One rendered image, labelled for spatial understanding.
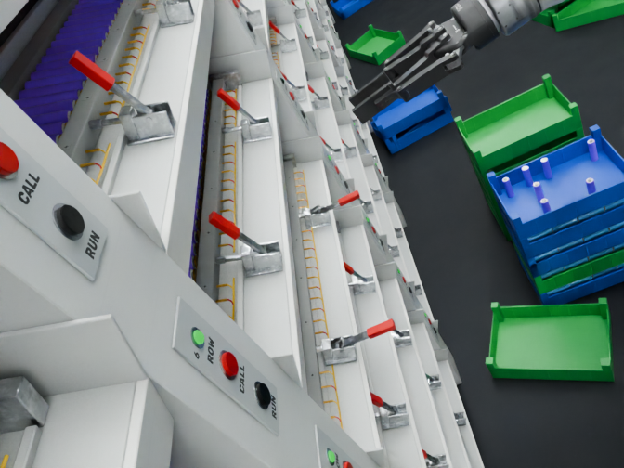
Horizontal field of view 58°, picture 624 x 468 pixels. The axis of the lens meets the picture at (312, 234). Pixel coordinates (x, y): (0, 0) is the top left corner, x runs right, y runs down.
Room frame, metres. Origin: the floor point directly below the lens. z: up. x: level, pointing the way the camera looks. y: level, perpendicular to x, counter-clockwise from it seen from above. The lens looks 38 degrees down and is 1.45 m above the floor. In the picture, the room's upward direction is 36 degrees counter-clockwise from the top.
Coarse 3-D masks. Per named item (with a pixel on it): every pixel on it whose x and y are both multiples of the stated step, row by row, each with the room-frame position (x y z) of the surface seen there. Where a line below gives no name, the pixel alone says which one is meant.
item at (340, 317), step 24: (288, 144) 0.90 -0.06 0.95; (312, 144) 0.89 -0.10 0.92; (312, 168) 0.87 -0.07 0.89; (312, 192) 0.80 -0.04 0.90; (336, 240) 0.67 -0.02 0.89; (312, 264) 0.64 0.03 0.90; (336, 264) 0.62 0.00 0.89; (336, 288) 0.58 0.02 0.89; (336, 312) 0.54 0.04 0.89; (336, 336) 0.50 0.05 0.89; (360, 360) 0.45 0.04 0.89; (336, 384) 0.43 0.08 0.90; (360, 384) 0.42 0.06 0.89; (336, 408) 0.41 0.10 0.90; (360, 408) 0.39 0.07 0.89; (360, 432) 0.37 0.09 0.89
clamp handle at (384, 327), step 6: (378, 324) 0.46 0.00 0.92; (384, 324) 0.45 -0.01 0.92; (390, 324) 0.45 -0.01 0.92; (372, 330) 0.46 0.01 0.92; (378, 330) 0.45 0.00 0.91; (384, 330) 0.45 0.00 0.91; (390, 330) 0.45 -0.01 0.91; (342, 336) 0.47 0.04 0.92; (354, 336) 0.47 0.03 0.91; (360, 336) 0.46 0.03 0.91; (366, 336) 0.46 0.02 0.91; (372, 336) 0.45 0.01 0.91; (342, 342) 0.47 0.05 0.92; (348, 342) 0.47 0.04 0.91; (354, 342) 0.46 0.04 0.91
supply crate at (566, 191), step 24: (576, 144) 1.04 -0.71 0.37; (600, 144) 1.00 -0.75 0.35; (552, 168) 1.06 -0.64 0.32; (576, 168) 1.01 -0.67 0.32; (600, 168) 0.96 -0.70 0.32; (504, 192) 1.09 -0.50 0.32; (528, 192) 1.04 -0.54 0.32; (552, 192) 0.99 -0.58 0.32; (576, 192) 0.94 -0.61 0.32; (600, 192) 0.86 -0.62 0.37; (528, 216) 0.97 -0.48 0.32; (552, 216) 0.89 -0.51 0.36; (576, 216) 0.88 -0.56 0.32
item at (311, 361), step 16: (288, 176) 0.84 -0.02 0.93; (304, 176) 0.84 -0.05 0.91; (288, 192) 0.79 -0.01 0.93; (304, 192) 0.80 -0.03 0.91; (288, 208) 0.75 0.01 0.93; (304, 240) 0.68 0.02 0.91; (304, 256) 0.64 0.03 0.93; (304, 272) 0.61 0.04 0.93; (304, 288) 0.58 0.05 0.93; (320, 288) 0.58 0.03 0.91; (304, 304) 0.55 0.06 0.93; (304, 320) 0.52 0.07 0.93; (320, 320) 0.53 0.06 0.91; (304, 336) 0.50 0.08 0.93; (304, 352) 0.48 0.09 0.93; (320, 384) 0.43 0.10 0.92; (320, 400) 0.41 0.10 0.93
